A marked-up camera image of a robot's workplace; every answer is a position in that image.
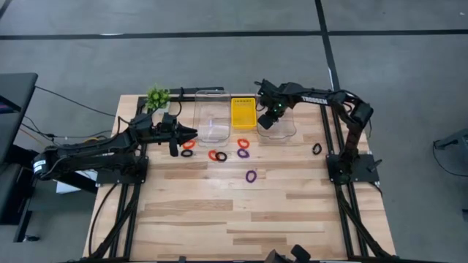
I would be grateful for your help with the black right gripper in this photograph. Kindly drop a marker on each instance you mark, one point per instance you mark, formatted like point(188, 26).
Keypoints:
point(272, 109)

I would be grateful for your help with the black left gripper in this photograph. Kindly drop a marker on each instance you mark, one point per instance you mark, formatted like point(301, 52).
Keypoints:
point(162, 137)

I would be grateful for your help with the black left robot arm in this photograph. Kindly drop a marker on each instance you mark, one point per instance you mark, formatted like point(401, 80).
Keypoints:
point(91, 153)

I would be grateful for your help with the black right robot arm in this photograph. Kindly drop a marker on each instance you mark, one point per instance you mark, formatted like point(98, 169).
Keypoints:
point(318, 98)

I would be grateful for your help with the clear plastic bin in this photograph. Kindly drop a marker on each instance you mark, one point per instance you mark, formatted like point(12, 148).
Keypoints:
point(212, 109)
point(287, 128)

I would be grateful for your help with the yellow plastic basket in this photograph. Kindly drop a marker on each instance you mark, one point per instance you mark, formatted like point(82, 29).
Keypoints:
point(244, 113)

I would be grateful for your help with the green plant in white pot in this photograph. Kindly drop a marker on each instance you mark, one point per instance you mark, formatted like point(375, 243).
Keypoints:
point(158, 98)

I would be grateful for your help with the small black clamp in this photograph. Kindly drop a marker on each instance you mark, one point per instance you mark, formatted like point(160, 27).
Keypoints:
point(182, 259)

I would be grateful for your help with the white cardboard box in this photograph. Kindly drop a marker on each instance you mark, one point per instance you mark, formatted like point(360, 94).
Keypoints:
point(67, 188)

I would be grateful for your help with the black bulky object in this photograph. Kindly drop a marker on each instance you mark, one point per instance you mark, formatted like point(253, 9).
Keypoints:
point(300, 254)

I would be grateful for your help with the black desk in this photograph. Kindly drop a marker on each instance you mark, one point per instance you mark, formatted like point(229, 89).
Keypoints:
point(14, 87)

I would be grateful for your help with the dark screen on desk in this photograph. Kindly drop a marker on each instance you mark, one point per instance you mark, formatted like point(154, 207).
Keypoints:
point(7, 106)

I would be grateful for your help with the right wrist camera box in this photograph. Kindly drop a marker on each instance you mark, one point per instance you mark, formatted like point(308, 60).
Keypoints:
point(268, 98)

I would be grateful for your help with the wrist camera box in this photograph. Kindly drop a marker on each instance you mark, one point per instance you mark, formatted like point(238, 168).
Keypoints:
point(268, 98)
point(168, 124)

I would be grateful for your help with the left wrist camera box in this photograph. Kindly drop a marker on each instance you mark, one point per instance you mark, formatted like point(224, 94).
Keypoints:
point(168, 124)

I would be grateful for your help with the black aluminium table frame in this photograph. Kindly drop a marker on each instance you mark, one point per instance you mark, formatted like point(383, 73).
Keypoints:
point(183, 98)

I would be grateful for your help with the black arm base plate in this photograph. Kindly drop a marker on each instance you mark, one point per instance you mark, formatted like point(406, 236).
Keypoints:
point(120, 177)
point(332, 171)

